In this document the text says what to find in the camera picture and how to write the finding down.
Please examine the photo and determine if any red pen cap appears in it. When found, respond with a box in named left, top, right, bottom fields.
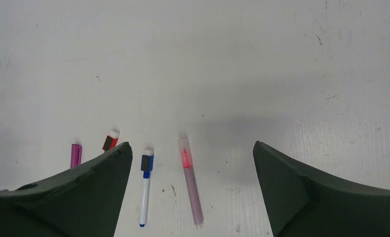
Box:
left=102, top=129, right=120, bottom=152

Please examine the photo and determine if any purple pen cap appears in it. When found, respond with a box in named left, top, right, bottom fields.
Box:
left=70, top=144, right=82, bottom=168

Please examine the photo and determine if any blue pen cap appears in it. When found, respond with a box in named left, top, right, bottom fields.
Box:
left=140, top=149, right=154, bottom=179

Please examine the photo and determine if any blue white pen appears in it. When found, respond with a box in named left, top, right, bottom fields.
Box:
left=139, top=178, right=150, bottom=228

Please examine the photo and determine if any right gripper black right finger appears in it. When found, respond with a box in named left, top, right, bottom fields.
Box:
left=253, top=141, right=390, bottom=237

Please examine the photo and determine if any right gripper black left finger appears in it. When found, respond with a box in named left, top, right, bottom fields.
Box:
left=0, top=142, right=133, bottom=237

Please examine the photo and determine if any pink pen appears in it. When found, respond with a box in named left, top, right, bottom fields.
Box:
left=179, top=134, right=204, bottom=229

